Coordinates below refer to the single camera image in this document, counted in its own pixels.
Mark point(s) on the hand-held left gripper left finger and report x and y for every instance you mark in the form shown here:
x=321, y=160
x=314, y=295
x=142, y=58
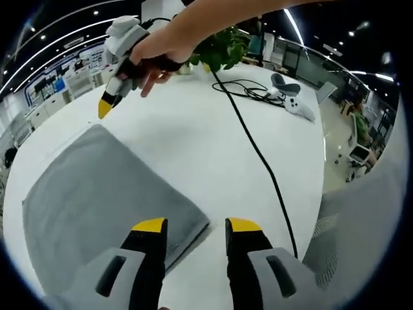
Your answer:
x=129, y=277

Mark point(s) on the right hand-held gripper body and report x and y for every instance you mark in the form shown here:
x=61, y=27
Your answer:
x=126, y=35

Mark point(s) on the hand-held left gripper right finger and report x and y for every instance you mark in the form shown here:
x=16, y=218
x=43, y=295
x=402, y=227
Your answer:
x=258, y=277

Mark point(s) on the grey towel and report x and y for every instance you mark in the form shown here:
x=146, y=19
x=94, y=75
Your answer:
x=96, y=193

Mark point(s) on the person's right hand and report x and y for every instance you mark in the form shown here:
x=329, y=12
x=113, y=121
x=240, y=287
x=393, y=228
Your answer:
x=158, y=55

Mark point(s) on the blue container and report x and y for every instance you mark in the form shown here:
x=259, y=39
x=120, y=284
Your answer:
x=61, y=87

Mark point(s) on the white table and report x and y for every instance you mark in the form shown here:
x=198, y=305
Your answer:
x=193, y=145

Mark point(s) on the large green potted plant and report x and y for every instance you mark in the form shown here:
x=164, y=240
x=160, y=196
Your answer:
x=222, y=48

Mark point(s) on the grey mesh office chair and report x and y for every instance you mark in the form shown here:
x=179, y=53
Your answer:
x=355, y=226

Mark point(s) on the white swivel chair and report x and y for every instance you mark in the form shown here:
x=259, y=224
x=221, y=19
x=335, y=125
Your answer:
x=359, y=153

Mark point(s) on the white handheld controller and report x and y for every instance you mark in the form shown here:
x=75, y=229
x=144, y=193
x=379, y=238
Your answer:
x=297, y=107

